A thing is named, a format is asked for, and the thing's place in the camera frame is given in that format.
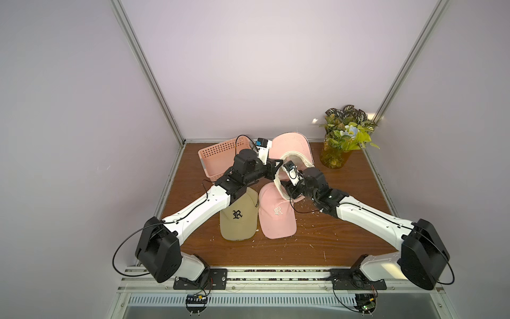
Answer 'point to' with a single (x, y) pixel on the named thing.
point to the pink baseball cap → (277, 215)
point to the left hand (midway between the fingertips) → (285, 162)
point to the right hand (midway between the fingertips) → (286, 173)
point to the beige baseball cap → (239, 220)
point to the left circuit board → (196, 303)
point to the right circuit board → (366, 303)
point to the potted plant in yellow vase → (346, 131)
